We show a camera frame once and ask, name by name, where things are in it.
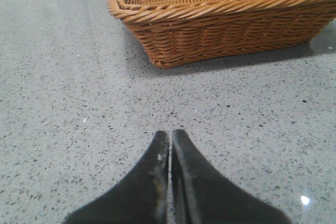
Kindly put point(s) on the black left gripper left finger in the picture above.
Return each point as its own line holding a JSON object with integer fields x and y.
{"x": 140, "y": 197}

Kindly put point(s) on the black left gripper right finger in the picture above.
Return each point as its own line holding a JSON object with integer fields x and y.
{"x": 201, "y": 194}

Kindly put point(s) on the brown wicker basket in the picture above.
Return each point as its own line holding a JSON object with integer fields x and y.
{"x": 177, "y": 32}

